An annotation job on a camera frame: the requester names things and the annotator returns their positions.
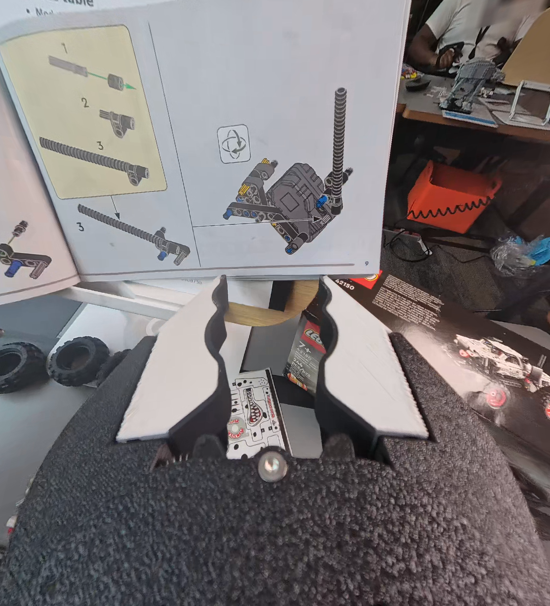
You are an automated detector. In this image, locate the grey toy walker model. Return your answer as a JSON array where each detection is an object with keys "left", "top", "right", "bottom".
[{"left": 440, "top": 58, "right": 506, "bottom": 128}]

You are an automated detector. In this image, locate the tan wooden board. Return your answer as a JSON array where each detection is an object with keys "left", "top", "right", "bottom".
[{"left": 501, "top": 5, "right": 550, "bottom": 87}]

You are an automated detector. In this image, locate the black coiled cable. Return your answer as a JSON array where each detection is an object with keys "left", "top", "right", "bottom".
[{"left": 405, "top": 198, "right": 492, "bottom": 222}]

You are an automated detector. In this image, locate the wooden edged table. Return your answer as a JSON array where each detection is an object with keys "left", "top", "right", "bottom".
[{"left": 396, "top": 73, "right": 550, "bottom": 148}]

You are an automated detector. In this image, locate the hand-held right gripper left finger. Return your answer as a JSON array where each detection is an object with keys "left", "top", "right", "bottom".
[{"left": 115, "top": 275, "right": 232, "bottom": 443}]

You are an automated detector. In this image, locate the white power strip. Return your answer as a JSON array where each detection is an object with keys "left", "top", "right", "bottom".
[{"left": 383, "top": 228, "right": 435, "bottom": 257}]

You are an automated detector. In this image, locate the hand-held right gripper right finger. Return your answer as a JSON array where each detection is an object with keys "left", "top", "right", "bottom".
[{"left": 314, "top": 276, "right": 430, "bottom": 441}]

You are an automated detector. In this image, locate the instruction booklet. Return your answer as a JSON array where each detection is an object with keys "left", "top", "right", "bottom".
[{"left": 0, "top": 0, "right": 411, "bottom": 312}]

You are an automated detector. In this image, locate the grey desk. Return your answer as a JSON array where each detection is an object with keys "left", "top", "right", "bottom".
[{"left": 0, "top": 303, "right": 550, "bottom": 606}]

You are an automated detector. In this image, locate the toy truck set box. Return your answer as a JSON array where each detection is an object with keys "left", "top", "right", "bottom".
[{"left": 282, "top": 270, "right": 550, "bottom": 545}]

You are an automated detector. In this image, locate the orange plastic bin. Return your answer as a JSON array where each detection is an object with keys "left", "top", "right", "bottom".
[{"left": 406, "top": 159, "right": 504, "bottom": 234}]

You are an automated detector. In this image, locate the sticker sheet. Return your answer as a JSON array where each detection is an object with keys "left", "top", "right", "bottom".
[{"left": 226, "top": 368, "right": 290, "bottom": 461}]

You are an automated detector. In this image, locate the clear bag with blue gloves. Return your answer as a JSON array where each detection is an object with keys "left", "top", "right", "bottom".
[{"left": 489, "top": 233, "right": 550, "bottom": 276}]

